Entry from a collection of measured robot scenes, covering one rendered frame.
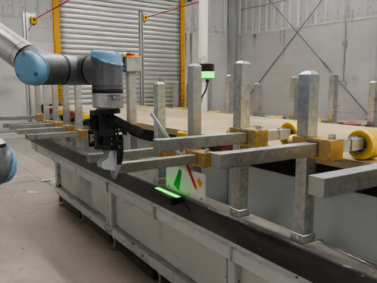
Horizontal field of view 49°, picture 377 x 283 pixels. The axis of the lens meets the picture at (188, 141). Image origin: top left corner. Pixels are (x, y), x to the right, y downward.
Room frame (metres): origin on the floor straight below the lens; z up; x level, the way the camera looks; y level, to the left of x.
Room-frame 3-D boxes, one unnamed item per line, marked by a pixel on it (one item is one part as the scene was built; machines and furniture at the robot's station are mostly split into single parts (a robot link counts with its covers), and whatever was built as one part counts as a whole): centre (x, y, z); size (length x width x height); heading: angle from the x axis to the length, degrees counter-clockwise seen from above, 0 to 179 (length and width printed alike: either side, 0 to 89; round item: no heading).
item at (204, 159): (1.42, -0.04, 0.85); 0.14 x 0.06 x 0.05; 33
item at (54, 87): (2.90, 0.93, 0.88); 0.04 x 0.04 x 0.48; 33
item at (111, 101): (1.22, 0.24, 1.05); 0.10 x 0.09 x 0.05; 33
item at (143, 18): (4.19, 0.45, 1.25); 0.15 x 0.08 x 1.10; 33
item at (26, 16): (3.60, 1.34, 1.20); 0.15 x 0.12 x 1.00; 33
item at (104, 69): (1.22, 0.24, 1.13); 0.10 x 0.09 x 0.12; 59
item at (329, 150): (1.00, -0.31, 0.95); 0.14 x 0.06 x 0.05; 33
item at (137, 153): (1.56, 0.17, 0.84); 0.44 x 0.03 x 0.04; 123
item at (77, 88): (2.48, 0.66, 0.89); 0.04 x 0.04 x 0.48; 33
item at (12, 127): (2.82, 0.99, 0.81); 0.44 x 0.03 x 0.04; 123
